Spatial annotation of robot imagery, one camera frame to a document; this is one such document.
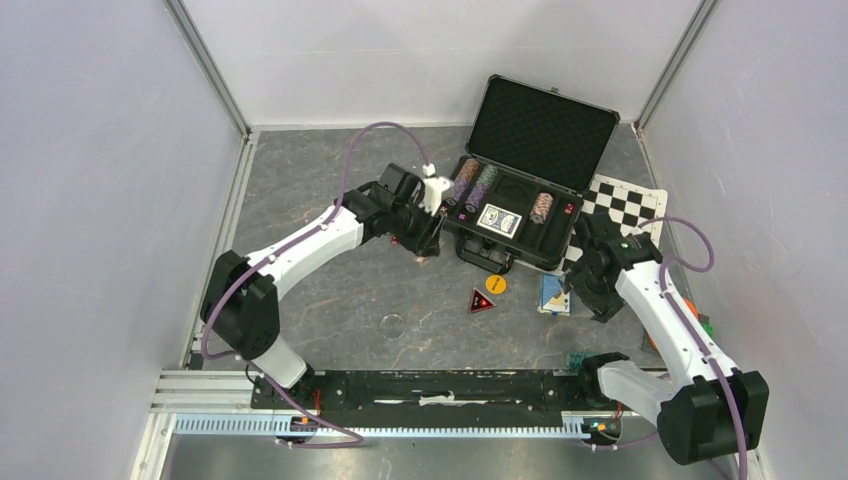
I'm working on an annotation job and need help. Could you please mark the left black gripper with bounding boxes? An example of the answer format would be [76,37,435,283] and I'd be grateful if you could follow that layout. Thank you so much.
[389,194,447,259]

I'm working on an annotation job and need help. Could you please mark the blue card deck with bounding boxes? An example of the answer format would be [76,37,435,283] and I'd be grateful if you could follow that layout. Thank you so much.
[476,204,522,239]
[537,273,571,316]

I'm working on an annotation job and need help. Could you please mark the purple chip stack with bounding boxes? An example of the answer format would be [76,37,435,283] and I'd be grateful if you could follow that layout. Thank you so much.
[445,178,469,206]
[464,183,488,213]

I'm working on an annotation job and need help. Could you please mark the brown chip stack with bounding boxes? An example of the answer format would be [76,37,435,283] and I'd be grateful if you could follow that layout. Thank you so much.
[457,158,480,181]

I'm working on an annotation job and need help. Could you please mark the yellow dealer button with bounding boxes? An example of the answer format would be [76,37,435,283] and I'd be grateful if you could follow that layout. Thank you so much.
[485,274,507,295]

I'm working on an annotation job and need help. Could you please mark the black poker set case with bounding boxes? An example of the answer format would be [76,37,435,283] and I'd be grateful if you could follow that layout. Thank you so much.
[441,74,620,274]

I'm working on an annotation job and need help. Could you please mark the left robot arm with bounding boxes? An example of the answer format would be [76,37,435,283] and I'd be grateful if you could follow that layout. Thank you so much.
[200,163,452,408]

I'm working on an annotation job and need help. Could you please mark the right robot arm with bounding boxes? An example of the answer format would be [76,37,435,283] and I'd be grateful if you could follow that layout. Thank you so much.
[560,212,769,465]

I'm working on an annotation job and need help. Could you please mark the blue card deck in case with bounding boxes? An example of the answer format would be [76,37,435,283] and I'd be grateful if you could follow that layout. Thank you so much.
[476,204,522,239]

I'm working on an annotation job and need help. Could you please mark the black white checkered board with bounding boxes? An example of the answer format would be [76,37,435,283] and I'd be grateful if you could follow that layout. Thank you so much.
[517,174,668,273]

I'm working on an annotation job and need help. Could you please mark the red triangular card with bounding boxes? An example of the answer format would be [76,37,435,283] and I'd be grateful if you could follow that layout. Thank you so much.
[468,288,496,314]

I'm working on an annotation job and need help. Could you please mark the clear round lid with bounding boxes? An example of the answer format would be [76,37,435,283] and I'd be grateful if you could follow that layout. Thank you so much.
[378,314,406,339]

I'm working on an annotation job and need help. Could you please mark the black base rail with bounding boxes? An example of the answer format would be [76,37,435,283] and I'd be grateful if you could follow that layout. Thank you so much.
[289,370,628,428]

